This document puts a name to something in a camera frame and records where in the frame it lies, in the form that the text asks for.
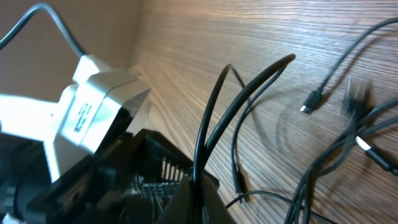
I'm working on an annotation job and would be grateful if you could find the left camera black cable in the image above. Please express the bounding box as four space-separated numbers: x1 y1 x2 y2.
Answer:
0 2 88 58

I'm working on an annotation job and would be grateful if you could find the black usb cable bundle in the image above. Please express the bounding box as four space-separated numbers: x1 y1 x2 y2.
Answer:
225 67 398 224

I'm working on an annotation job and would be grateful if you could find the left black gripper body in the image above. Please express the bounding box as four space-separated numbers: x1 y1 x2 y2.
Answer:
1 129 203 223

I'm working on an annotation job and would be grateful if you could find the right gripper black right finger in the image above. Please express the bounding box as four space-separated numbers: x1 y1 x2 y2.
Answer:
202 176 235 224

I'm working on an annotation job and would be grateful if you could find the camera black cable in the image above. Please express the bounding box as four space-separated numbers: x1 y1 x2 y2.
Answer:
192 53 297 224
0 2 88 58

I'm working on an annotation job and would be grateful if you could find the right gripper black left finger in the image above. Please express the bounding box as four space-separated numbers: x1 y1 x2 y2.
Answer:
157 175 195 224

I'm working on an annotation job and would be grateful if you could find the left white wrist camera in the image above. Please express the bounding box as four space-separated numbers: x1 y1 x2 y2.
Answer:
1 55 150 182

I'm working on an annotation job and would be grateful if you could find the black usb cable long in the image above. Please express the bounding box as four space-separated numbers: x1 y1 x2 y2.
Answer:
300 17 397 114

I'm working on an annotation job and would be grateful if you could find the right camera black cable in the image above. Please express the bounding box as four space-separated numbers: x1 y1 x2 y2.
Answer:
192 53 297 224

